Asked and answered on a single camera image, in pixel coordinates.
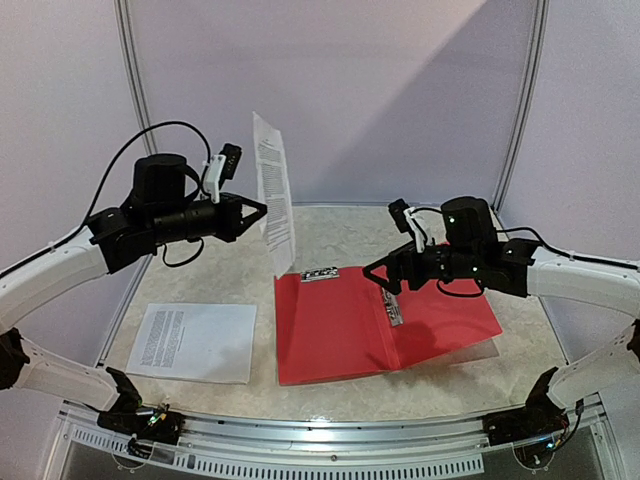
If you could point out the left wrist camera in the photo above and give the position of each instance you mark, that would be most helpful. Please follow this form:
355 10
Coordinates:
219 169

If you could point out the red file folder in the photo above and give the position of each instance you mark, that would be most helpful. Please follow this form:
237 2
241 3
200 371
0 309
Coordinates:
339 328

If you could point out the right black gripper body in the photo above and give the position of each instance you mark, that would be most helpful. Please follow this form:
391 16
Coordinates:
396 268

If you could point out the left aluminium corner post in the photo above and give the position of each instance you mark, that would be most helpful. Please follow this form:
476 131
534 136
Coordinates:
124 21

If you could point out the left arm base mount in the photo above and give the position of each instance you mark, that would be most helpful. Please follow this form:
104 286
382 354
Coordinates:
160 424

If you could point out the aluminium front rail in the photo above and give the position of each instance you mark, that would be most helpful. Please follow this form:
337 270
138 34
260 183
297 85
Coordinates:
221 447

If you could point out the printed paper sheet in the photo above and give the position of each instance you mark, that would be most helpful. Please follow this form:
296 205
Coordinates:
205 343
274 191

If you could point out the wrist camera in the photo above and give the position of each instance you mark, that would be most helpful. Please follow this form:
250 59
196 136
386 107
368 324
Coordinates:
219 169
407 220

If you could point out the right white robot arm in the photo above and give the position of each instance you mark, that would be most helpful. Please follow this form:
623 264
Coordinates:
520 267

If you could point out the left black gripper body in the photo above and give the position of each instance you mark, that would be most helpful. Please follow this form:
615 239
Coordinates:
178 226

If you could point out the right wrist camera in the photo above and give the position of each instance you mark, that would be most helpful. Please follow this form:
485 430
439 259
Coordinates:
407 220

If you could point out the right aluminium corner post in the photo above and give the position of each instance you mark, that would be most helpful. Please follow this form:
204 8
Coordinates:
525 99

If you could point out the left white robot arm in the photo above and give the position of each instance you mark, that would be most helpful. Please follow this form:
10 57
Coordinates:
168 202

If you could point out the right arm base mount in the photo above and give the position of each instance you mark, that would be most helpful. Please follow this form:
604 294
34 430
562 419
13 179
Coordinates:
531 420

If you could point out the aluminium corner post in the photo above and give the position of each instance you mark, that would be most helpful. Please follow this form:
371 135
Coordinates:
525 99
124 21

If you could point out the chrome top board clip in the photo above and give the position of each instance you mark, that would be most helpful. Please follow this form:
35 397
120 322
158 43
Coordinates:
319 274

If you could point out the chrome spine lever clip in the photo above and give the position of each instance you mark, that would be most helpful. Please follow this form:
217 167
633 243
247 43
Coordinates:
392 308

